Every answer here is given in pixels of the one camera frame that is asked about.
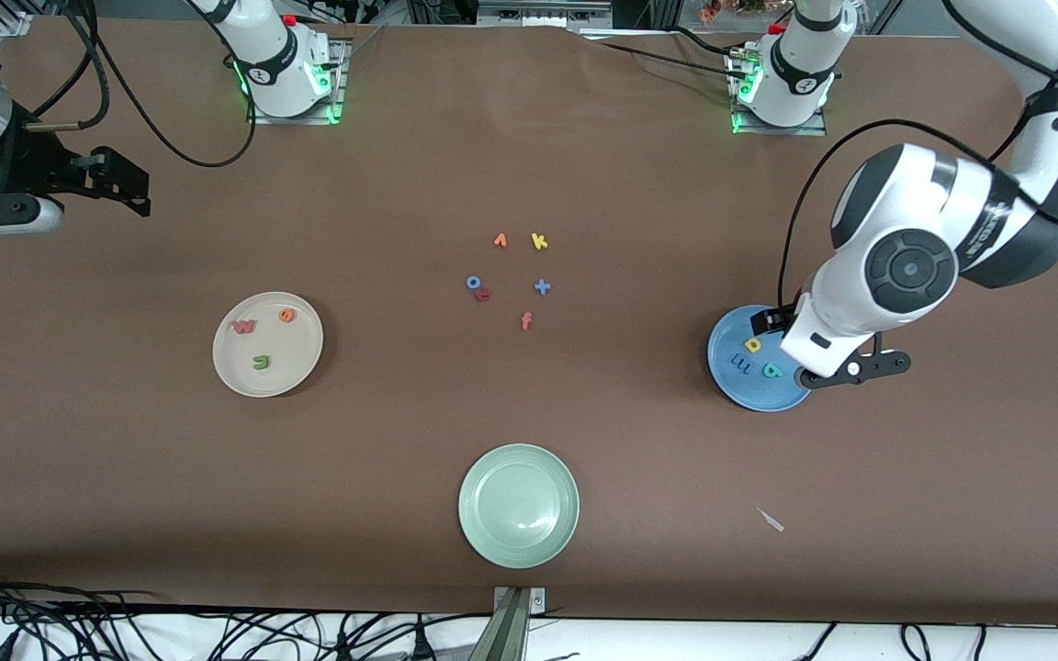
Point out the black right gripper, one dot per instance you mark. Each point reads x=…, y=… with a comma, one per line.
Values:
x=33, y=163

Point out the teal foam letter p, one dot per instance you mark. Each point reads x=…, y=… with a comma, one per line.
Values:
x=768, y=372

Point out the blue foam letter m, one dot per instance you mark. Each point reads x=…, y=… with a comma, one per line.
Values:
x=742, y=366

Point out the pink foam letter w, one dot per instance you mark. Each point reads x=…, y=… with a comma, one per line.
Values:
x=243, y=327

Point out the green foam letter u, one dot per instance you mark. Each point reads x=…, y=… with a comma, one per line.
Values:
x=261, y=365

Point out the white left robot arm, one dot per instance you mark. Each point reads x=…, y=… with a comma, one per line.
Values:
x=906, y=211

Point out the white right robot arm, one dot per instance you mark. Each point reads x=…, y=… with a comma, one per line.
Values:
x=276, y=69

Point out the blue plate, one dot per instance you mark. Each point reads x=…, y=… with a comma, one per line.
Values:
x=731, y=330

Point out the small white tape scrap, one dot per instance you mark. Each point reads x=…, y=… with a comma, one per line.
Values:
x=770, y=520

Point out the beige brown plate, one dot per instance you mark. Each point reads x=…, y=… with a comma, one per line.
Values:
x=267, y=376

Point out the brown table cover sheet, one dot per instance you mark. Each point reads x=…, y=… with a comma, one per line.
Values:
x=529, y=165

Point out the pale green plate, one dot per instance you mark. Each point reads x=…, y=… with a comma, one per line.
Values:
x=518, y=507

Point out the orange dried flowers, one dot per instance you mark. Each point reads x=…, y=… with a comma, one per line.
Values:
x=722, y=9

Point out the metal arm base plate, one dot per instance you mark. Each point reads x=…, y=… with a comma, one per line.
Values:
x=782, y=131
x=342, y=92

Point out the metal camera stand bracket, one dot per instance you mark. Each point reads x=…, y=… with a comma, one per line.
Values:
x=518, y=601

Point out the grey metal frame rail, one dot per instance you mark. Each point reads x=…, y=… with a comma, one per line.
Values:
x=538, y=14

